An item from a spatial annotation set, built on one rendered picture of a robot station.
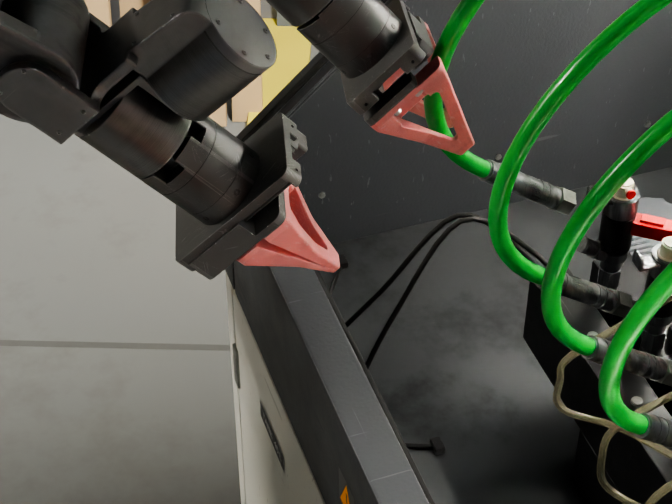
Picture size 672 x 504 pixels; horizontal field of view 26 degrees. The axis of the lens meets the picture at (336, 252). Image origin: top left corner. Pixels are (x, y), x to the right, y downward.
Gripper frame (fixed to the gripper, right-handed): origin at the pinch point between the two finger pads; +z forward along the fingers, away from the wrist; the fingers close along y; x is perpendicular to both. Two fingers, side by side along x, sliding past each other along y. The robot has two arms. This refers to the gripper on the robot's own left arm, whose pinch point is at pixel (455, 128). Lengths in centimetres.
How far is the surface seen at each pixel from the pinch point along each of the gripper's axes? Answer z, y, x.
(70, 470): 43, 96, 104
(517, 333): 31.5, 22.6, 14.9
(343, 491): 18.8, 0.1, 29.6
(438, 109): -2.7, -1.6, -0.4
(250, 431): 28, 36, 49
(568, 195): 12.9, 4.0, -1.7
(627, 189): 16.5, 4.9, -5.4
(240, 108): 46, 187, 65
